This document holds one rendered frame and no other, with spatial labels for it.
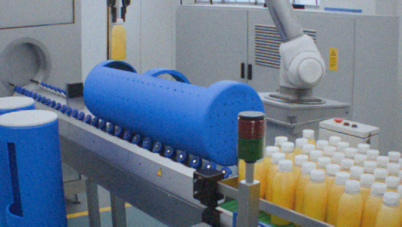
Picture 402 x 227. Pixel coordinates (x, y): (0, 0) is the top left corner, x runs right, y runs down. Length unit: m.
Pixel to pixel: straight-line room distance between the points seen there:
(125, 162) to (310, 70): 0.83
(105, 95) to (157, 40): 5.22
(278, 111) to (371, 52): 1.36
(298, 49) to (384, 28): 1.52
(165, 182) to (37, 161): 0.57
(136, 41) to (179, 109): 5.49
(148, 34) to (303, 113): 5.30
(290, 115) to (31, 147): 1.06
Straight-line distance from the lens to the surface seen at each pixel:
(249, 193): 1.22
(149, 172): 2.03
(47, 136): 2.18
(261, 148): 1.19
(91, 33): 6.97
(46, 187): 2.23
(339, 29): 3.36
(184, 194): 1.85
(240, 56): 4.14
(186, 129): 1.76
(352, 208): 1.30
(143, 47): 7.31
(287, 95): 2.33
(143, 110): 1.97
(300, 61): 2.07
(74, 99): 2.85
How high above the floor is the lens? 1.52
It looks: 13 degrees down
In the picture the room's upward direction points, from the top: straight up
